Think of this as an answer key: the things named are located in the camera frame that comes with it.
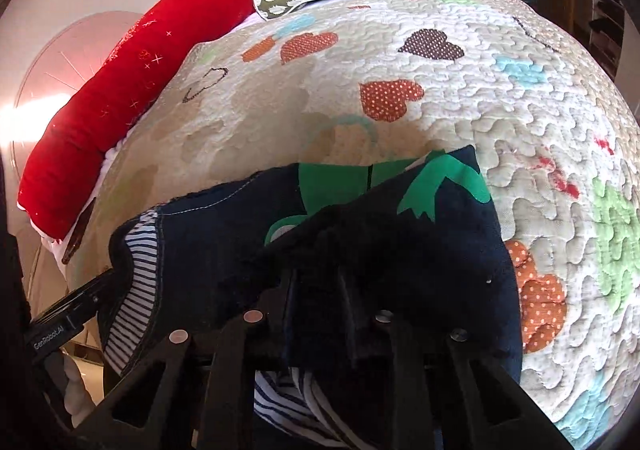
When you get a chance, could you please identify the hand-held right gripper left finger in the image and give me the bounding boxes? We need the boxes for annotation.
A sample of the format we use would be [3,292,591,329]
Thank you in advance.
[75,269,307,450]

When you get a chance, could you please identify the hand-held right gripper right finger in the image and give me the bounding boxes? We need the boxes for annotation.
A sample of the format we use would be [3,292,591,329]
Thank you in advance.
[336,266,573,450]

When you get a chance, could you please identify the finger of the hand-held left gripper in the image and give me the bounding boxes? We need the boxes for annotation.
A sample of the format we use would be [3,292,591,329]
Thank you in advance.
[31,266,132,325]

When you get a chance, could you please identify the navy pants with green print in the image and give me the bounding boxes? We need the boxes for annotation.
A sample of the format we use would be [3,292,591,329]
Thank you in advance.
[98,146,524,450]

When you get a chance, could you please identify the long red pillow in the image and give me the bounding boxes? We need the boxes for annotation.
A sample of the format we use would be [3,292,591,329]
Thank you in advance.
[18,0,314,241]

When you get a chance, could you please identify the quilted heart patchwork blanket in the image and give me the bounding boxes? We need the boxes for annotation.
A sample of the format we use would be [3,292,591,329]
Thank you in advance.
[65,0,640,450]

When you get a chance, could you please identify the dark wooden shelf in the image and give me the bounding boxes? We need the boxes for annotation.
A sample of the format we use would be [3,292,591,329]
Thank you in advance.
[580,0,632,80]

